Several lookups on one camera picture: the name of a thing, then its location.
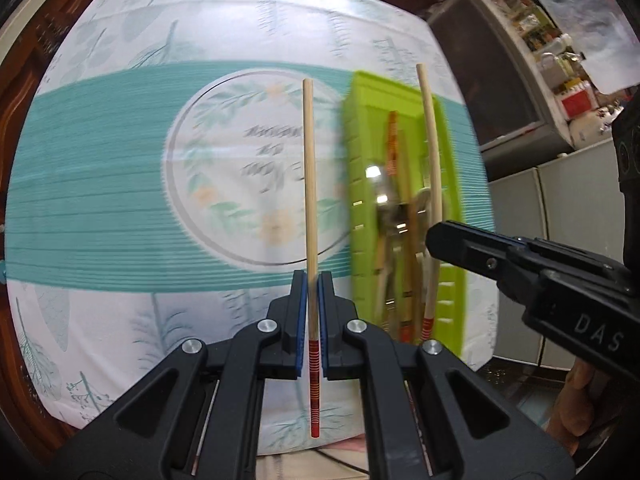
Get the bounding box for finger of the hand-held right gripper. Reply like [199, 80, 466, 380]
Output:
[515, 236, 630, 285]
[425, 220, 546, 306]

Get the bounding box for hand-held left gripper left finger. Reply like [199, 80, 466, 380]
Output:
[55, 270, 308, 480]

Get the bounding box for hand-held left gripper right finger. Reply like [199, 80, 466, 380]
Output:
[317, 270, 576, 480]

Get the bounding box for large metal spoon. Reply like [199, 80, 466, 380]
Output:
[372, 180, 401, 326]

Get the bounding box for green plastic utensil tray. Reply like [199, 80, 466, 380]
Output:
[342, 71, 471, 356]

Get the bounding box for cream chopstick red striped end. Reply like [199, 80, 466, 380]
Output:
[302, 78, 322, 438]
[416, 62, 444, 346]

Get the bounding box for person's right hand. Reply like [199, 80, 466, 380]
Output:
[545, 365, 603, 443]

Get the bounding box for red label box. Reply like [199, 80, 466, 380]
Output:
[560, 87, 598, 121]

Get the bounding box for steel cabinet with glass door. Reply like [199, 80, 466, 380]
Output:
[425, 0, 573, 181]

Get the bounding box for crumpled plastic sheet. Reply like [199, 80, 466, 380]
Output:
[532, 0, 640, 95]

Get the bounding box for leaf printed tablecloth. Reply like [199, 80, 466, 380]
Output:
[5, 0, 501, 456]

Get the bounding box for white kitchen countertop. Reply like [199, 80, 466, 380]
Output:
[0, 0, 71, 68]

